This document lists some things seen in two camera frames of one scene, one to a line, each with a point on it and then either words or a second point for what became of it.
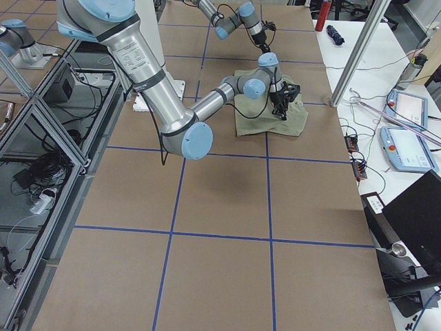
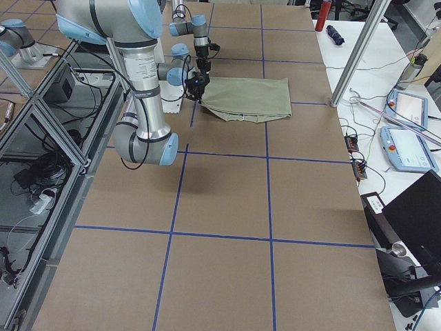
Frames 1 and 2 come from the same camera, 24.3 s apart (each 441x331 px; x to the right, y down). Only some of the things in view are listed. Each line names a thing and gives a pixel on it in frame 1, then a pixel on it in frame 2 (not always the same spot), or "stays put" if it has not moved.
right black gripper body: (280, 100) -> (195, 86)
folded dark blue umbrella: (335, 36) stays put
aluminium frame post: (360, 52) stays put
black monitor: (415, 215) stays put
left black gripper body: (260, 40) -> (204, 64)
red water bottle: (326, 5) stays put
